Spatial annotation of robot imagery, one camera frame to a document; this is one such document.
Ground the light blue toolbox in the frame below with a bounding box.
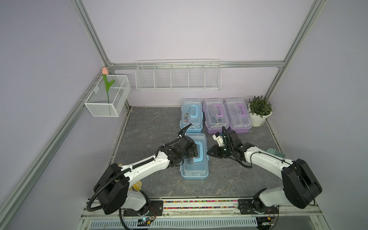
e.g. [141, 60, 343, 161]
[180, 99, 203, 133]
[180, 133, 209, 180]

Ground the purple toolbox with wrench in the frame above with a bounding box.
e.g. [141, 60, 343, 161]
[224, 98, 252, 134]

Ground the purple toolbox with ratchet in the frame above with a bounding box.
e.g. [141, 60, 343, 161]
[203, 99, 230, 134]

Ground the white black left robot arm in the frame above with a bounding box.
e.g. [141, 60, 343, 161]
[86, 124, 198, 216]

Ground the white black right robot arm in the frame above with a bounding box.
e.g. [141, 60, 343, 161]
[207, 127, 323, 214]

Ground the green dustpan brush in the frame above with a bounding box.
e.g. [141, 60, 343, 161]
[266, 148, 286, 159]

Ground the white potted green plant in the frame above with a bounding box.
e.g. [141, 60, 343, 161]
[248, 96, 273, 127]

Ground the yellow work glove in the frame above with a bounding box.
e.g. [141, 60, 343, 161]
[115, 163, 142, 192]

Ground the pink artificial tulip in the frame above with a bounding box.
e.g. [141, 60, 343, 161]
[102, 67, 116, 103]

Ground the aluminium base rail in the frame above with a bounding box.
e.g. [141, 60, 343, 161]
[77, 197, 330, 230]

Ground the white wire wall shelf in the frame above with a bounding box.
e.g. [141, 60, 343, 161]
[135, 59, 222, 91]

